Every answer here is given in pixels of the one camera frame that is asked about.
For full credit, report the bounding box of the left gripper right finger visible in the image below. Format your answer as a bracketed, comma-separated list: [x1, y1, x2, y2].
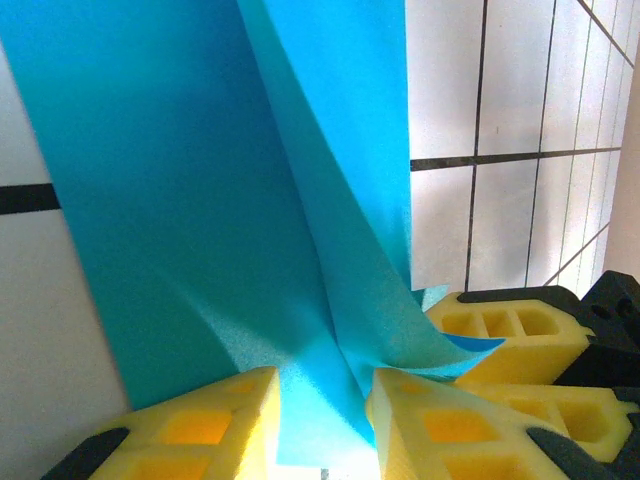
[364, 367, 620, 480]

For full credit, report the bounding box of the blue square paper sheet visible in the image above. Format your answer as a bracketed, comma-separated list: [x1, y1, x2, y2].
[0, 0, 507, 467]

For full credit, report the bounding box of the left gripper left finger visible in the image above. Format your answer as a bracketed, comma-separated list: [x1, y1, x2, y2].
[38, 365, 281, 480]

